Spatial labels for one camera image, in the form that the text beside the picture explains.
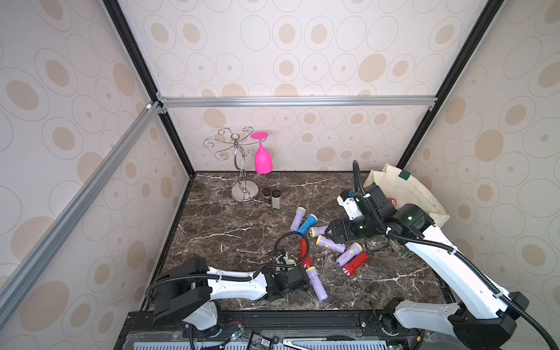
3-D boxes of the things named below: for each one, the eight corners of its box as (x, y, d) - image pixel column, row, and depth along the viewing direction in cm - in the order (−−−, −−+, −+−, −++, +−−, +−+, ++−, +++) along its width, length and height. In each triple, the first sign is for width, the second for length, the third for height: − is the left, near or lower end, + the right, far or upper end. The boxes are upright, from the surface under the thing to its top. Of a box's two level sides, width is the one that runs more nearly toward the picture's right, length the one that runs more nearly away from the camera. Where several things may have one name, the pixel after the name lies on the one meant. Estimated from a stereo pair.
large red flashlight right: (348, 278, 86) (350, 275, 83) (340, 270, 88) (342, 267, 85) (367, 260, 91) (370, 257, 88) (360, 253, 93) (362, 249, 90)
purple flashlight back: (287, 229, 100) (287, 225, 97) (297, 210, 107) (298, 205, 104) (295, 233, 99) (296, 228, 96) (305, 213, 105) (306, 208, 103)
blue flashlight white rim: (298, 232, 98) (298, 228, 96) (310, 217, 103) (310, 212, 101) (305, 236, 97) (306, 233, 94) (317, 221, 102) (318, 217, 99)
